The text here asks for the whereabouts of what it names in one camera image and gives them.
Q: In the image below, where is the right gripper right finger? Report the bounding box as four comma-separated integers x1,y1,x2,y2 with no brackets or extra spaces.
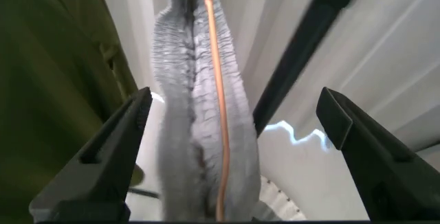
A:
315,86,440,223

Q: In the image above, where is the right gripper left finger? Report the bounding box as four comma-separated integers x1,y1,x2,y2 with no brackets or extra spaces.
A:
29,86,153,223

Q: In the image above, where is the pale grey garment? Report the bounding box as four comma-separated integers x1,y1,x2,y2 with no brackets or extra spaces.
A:
150,0,263,222

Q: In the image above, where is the green short-sleeved shirt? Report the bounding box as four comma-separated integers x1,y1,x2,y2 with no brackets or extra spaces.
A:
0,0,145,223

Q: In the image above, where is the pink clothes hanger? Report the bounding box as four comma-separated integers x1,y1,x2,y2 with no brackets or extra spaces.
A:
190,0,232,222

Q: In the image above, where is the white laundry basket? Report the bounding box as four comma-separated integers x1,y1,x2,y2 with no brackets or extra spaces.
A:
252,175,307,222

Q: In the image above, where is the black clothes rack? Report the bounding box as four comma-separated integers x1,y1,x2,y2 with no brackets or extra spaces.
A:
252,0,369,138

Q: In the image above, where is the white curtain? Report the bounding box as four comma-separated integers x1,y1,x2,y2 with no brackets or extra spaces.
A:
95,0,440,153

